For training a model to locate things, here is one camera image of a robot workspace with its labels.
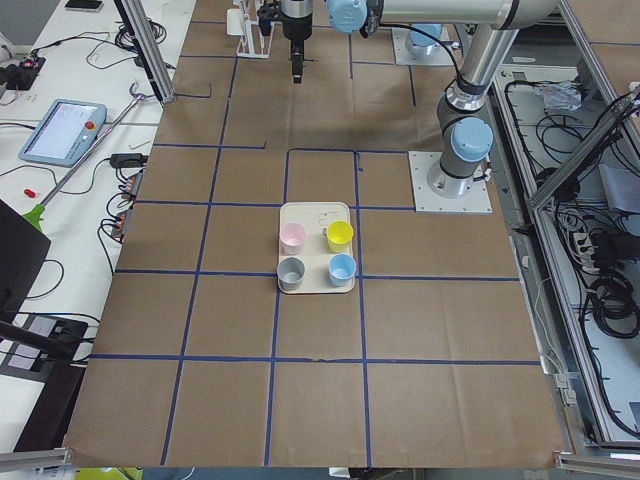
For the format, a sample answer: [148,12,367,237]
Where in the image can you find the teach pendant tablet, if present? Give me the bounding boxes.
[18,99,107,167]

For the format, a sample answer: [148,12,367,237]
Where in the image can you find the brown paper table cover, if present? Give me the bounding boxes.
[65,1,565,468]

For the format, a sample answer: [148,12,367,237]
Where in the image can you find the aluminium frame post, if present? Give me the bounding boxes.
[114,0,175,105]

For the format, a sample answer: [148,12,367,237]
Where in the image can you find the light blue cup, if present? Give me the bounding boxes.
[328,253,357,287]
[409,23,443,48]

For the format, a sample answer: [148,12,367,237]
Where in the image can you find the black power adapter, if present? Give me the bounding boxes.
[109,153,148,169]

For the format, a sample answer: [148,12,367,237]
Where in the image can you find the pink cup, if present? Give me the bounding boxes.
[279,222,306,255]

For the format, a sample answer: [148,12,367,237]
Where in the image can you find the white wire cup rack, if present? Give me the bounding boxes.
[230,0,272,59]

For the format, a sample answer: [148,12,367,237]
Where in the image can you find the cream white cup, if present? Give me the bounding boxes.
[226,9,245,37]

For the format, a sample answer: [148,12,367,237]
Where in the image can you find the yellow cup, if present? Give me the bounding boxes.
[326,221,354,253]

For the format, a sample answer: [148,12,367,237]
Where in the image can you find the long reach grabber tool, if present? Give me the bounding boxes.
[21,82,159,236]

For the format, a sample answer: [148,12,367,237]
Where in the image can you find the grey cup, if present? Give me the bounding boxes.
[276,257,306,292]

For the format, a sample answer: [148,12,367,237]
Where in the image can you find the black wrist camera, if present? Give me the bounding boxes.
[257,1,281,37]

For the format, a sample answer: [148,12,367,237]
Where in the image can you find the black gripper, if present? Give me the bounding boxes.
[280,0,313,84]

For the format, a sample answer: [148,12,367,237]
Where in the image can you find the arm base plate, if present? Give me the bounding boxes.
[392,23,461,67]
[408,151,492,215]

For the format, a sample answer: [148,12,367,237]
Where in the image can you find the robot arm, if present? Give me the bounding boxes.
[325,0,557,199]

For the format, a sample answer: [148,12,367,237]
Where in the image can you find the cream plastic tray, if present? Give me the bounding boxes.
[278,202,355,294]

